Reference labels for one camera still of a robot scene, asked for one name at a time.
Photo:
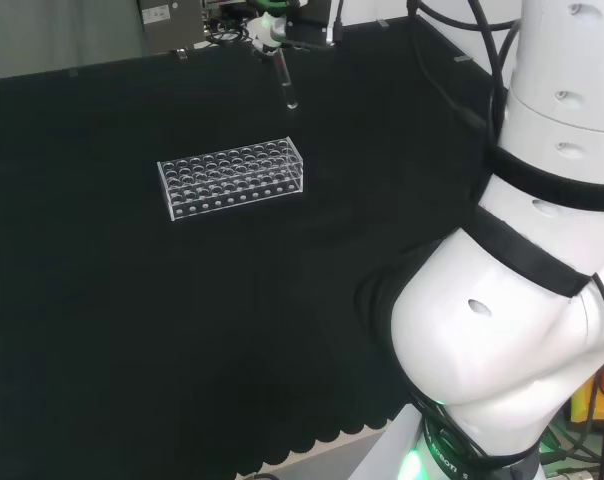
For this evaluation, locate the clear plastic test tube rack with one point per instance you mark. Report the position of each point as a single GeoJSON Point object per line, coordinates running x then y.
{"type": "Point", "coordinates": [232, 172]}

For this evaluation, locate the clear glass test tube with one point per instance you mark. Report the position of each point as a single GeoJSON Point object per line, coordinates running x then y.
{"type": "Point", "coordinates": [289, 92]}

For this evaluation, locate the black bench cloth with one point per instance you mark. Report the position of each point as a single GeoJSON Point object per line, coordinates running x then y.
{"type": "Point", "coordinates": [132, 300]}

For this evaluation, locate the yellow stop button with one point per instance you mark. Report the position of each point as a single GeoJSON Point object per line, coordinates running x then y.
{"type": "Point", "coordinates": [587, 400]}

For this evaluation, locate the black box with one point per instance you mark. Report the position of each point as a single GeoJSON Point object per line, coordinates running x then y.
{"type": "Point", "coordinates": [307, 30]}

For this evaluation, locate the grey metal cabinet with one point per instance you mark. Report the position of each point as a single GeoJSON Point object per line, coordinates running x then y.
{"type": "Point", "coordinates": [169, 25]}

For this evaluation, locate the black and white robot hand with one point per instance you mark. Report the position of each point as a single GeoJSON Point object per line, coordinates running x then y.
{"type": "Point", "coordinates": [268, 32]}

